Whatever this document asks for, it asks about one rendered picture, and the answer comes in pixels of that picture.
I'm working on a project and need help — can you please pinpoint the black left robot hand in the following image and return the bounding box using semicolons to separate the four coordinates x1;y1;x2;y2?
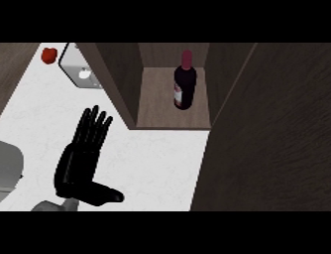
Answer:
53;104;126;207

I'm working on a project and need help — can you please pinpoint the brown wooden cabinet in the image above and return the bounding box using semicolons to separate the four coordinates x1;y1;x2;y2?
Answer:
75;43;257;131

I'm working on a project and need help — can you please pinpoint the dark red wine bottle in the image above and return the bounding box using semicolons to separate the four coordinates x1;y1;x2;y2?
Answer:
173;50;198;111

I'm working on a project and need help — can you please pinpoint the brown wooden cabinet door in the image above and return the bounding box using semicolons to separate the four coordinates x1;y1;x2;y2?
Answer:
189;43;331;212

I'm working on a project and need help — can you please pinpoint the brown wooden panel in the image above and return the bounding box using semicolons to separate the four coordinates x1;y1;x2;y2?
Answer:
0;43;42;137

